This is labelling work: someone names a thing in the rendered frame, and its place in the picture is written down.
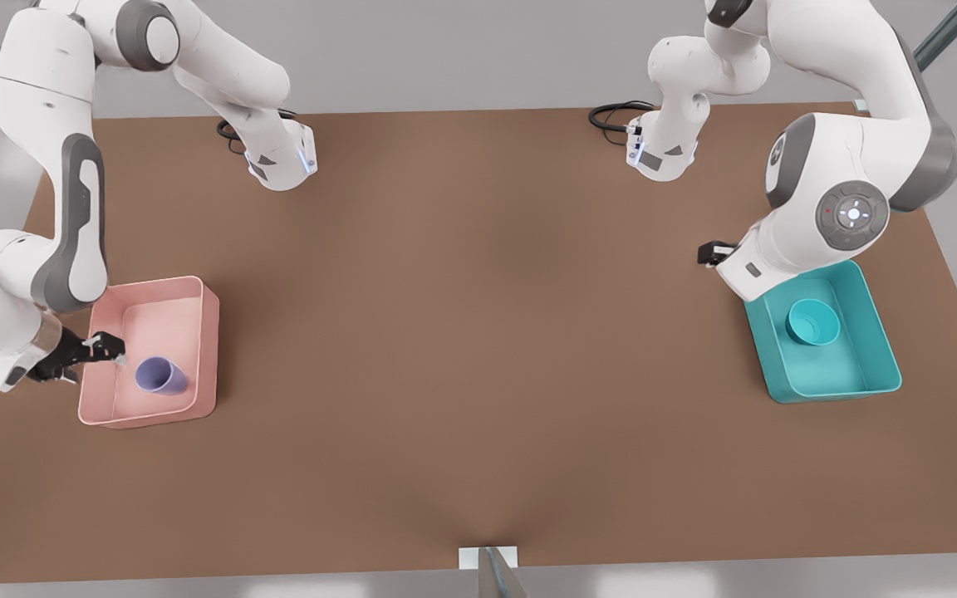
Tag pink plastic box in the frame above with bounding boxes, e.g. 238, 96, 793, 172
78, 276, 220, 430

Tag purple cup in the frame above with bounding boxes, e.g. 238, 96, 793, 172
135, 356, 190, 396

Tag teal bowl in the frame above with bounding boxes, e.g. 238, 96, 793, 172
785, 298, 842, 347

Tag teal plastic box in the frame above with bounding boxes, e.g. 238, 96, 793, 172
743, 259, 902, 405

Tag black cable loop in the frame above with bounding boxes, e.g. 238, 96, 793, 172
588, 100, 656, 145
216, 109, 300, 155

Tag silver frame post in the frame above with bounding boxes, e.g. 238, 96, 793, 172
459, 546, 529, 598
913, 0, 957, 72

